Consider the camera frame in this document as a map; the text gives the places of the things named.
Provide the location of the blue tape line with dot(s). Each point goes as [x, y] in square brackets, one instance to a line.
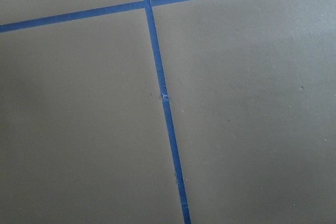
[83, 14]
[167, 110]

